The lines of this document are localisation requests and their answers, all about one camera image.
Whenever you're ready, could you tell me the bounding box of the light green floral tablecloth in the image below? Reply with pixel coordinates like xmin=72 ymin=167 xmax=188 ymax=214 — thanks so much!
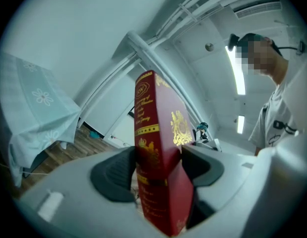
xmin=0 ymin=52 xmax=82 ymax=188

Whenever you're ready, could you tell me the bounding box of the person's grey t-shirt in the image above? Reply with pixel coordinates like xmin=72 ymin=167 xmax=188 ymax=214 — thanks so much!
xmin=248 ymin=63 xmax=307 ymax=156

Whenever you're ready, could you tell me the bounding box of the teal-haired figurine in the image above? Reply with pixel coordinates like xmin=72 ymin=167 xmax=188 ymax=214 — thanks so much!
xmin=195 ymin=121 xmax=210 ymax=144

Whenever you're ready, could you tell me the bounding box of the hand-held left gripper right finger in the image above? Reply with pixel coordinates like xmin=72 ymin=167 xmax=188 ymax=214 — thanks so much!
xmin=181 ymin=144 xmax=258 ymax=231

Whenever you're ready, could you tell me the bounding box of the black head-worn camera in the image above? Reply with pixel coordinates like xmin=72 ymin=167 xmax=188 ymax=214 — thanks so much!
xmin=228 ymin=33 xmax=241 ymax=52

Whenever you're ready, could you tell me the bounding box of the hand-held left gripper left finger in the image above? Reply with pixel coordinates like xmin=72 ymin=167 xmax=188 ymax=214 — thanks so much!
xmin=18 ymin=145 xmax=154 ymax=236

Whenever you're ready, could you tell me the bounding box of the white air conditioner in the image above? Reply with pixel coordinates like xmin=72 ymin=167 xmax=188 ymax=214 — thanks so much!
xmin=229 ymin=0 xmax=283 ymax=20

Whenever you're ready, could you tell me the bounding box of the red book with gold print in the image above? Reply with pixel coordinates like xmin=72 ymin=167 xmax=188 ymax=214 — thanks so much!
xmin=134 ymin=69 xmax=195 ymax=238

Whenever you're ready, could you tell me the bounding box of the black clip-on device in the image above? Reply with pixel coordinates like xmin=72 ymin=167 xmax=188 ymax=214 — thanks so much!
xmin=272 ymin=119 xmax=301 ymax=135

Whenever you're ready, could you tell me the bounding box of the long ceiling light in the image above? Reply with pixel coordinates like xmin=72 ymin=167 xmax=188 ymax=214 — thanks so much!
xmin=225 ymin=45 xmax=246 ymax=96

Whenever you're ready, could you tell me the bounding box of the person's head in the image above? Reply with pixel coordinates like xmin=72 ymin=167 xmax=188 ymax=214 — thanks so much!
xmin=234 ymin=32 xmax=290 ymax=84

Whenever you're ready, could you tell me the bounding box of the short ceiling light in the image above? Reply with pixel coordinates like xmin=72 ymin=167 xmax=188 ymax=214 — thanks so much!
xmin=237 ymin=115 xmax=246 ymax=134

